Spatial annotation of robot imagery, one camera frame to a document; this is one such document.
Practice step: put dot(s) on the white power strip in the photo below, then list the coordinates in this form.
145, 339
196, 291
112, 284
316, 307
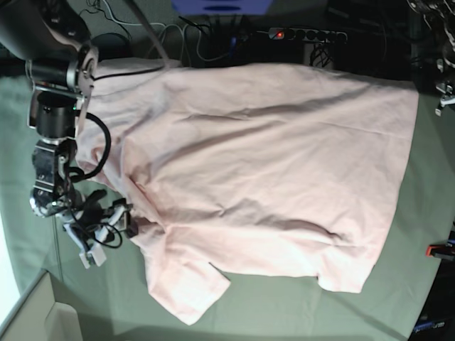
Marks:
308, 35

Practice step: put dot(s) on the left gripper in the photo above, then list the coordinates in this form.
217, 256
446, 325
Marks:
447, 97

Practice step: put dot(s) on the blue box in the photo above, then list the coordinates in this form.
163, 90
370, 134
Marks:
222, 7

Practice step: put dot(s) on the green table cloth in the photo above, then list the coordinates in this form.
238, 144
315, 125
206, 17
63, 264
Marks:
112, 301

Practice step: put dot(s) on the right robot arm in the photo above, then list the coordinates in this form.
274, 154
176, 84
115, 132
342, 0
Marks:
54, 42

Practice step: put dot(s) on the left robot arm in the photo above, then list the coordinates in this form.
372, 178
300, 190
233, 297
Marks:
439, 17

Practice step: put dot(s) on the red black side clamp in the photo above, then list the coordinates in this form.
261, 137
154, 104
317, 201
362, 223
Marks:
444, 251

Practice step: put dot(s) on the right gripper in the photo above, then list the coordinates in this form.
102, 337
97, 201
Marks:
89, 224

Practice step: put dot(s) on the pink t-shirt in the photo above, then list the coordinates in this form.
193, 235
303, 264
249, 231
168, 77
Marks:
261, 169

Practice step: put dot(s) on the cardboard box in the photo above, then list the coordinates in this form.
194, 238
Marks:
39, 316

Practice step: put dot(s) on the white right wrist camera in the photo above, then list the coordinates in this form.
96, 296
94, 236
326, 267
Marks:
94, 257

